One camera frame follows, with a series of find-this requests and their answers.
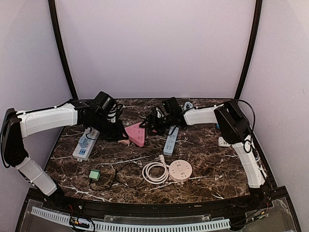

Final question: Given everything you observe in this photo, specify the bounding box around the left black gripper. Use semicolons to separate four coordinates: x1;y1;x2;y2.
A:
87;112;128;142

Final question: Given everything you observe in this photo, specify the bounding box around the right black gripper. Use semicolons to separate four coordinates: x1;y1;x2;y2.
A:
140;114;174;136

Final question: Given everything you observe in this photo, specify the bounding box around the peach plug adapter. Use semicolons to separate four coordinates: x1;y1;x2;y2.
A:
118;139;130;146

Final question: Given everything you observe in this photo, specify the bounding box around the white long power strip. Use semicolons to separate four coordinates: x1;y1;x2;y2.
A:
72;127;99;162

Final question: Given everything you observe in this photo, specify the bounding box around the green usb charger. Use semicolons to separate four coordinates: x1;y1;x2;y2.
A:
89;170;100;181

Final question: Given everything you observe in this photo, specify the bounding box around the round pink power socket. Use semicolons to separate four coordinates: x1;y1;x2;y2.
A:
169;159;193;183

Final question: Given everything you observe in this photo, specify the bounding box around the white plug adapter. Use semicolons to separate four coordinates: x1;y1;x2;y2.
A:
218;137;230;147

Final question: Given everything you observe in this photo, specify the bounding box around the light blue plug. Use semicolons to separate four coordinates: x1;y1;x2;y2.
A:
78;136;88;148

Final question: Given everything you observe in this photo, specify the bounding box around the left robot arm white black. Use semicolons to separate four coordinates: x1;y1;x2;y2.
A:
0;99;126;211

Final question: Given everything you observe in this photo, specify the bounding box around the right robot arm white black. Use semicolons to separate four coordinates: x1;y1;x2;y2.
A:
140;97;267;189

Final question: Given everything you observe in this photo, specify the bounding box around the pink triangular power strip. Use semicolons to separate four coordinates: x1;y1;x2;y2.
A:
125;122;145;147

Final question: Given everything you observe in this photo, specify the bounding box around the light blue power strip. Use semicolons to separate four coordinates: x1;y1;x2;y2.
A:
163;126;179;156

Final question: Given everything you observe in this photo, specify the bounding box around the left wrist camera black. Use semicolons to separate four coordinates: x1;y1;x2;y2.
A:
94;91;117;116

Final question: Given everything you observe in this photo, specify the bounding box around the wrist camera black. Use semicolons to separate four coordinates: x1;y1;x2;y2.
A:
94;91;117;116
162;97;182;116

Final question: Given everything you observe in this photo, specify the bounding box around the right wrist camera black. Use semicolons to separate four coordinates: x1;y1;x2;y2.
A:
162;97;182;116

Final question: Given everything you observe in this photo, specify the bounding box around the pink coiled power cord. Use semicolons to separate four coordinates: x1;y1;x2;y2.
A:
141;154;171;184

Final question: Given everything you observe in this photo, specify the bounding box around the white slotted cable duct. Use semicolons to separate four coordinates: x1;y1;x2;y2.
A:
31;206;231;232

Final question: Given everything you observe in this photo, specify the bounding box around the left black frame post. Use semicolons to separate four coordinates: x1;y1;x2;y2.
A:
48;0;78;99

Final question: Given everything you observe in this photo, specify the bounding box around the black frame post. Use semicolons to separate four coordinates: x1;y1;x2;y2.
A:
48;0;78;99
234;0;263;99

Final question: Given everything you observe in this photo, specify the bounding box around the right black frame post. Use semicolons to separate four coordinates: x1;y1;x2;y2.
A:
234;0;263;99

